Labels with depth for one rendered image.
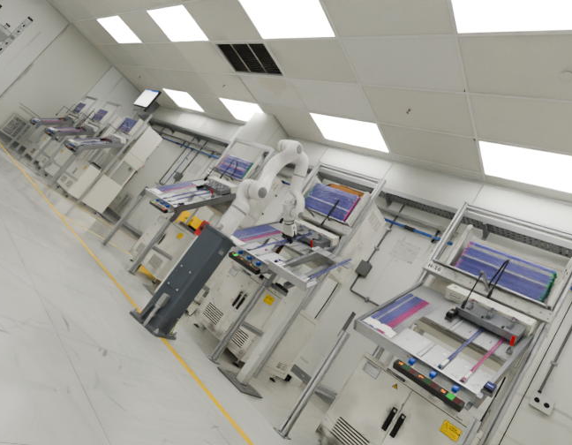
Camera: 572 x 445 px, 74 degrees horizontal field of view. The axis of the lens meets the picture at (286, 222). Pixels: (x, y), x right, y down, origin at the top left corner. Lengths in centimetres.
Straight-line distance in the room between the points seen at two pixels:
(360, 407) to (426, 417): 36
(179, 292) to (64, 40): 906
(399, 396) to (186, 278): 139
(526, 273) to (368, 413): 123
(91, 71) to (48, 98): 119
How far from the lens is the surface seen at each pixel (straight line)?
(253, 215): 434
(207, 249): 237
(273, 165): 252
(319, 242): 302
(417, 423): 235
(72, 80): 1090
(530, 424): 396
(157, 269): 401
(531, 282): 263
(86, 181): 690
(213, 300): 330
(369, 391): 244
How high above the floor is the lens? 56
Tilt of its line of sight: 10 degrees up
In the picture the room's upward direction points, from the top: 35 degrees clockwise
